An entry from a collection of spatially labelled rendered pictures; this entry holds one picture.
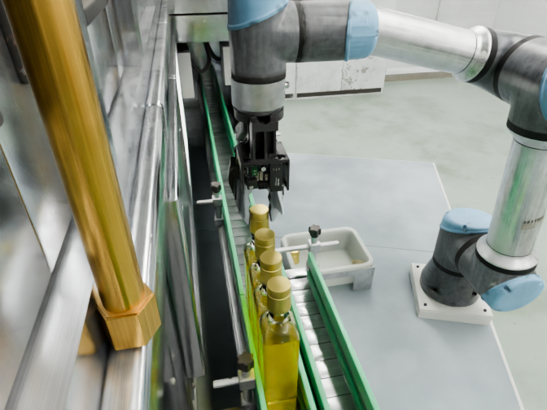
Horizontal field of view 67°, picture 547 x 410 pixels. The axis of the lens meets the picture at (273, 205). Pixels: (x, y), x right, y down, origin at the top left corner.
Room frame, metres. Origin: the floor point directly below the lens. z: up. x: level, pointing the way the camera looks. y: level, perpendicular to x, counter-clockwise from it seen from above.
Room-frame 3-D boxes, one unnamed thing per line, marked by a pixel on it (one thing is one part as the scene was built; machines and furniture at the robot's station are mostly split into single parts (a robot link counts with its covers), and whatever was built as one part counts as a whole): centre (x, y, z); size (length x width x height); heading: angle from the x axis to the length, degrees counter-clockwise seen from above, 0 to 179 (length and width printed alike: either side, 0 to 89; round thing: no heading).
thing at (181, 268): (0.83, 0.21, 1.15); 0.90 x 0.03 x 0.34; 11
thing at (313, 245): (0.75, -0.07, 0.95); 0.17 x 0.03 x 0.12; 101
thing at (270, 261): (0.48, 0.00, 1.14); 0.04 x 0.04 x 0.04
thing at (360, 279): (0.88, -0.12, 0.79); 0.27 x 0.17 x 0.08; 101
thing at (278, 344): (0.42, -0.01, 0.99); 0.06 x 0.06 x 0.21; 11
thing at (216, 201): (0.94, 0.17, 0.94); 0.07 x 0.04 x 0.13; 101
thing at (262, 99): (0.57, 0.02, 1.38); 0.08 x 0.08 x 0.05
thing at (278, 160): (0.56, 0.02, 1.30); 0.09 x 0.08 x 0.12; 11
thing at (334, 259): (0.88, -0.15, 0.80); 0.22 x 0.17 x 0.09; 101
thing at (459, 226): (0.79, -0.47, 0.95); 0.13 x 0.12 x 0.14; 11
